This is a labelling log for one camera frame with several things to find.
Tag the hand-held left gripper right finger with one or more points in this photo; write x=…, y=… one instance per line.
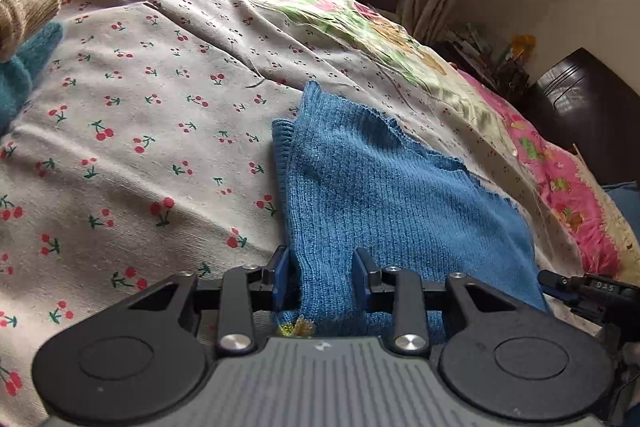
x=362, y=277

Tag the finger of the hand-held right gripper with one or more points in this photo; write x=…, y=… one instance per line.
x=557, y=282

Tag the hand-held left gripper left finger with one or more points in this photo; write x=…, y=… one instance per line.
x=281, y=274

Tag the blue striped knit sweater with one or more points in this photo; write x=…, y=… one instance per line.
x=375, y=187

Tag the blue pillow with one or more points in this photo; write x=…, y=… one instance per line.
x=625, y=207

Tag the pink floral quilt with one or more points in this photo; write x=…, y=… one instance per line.
x=560, y=187

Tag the dark wooden headboard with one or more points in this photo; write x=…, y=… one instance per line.
x=590, y=117

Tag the cherry print bedsheet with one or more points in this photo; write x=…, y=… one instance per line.
x=150, y=132

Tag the pile of books and papers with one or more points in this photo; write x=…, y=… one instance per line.
x=485, y=62

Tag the yellow toy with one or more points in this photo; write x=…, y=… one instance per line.
x=522, y=46

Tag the teal fleece cloth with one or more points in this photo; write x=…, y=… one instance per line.
x=20, y=77

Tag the beige plaid cloth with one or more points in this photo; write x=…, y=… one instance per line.
x=25, y=12

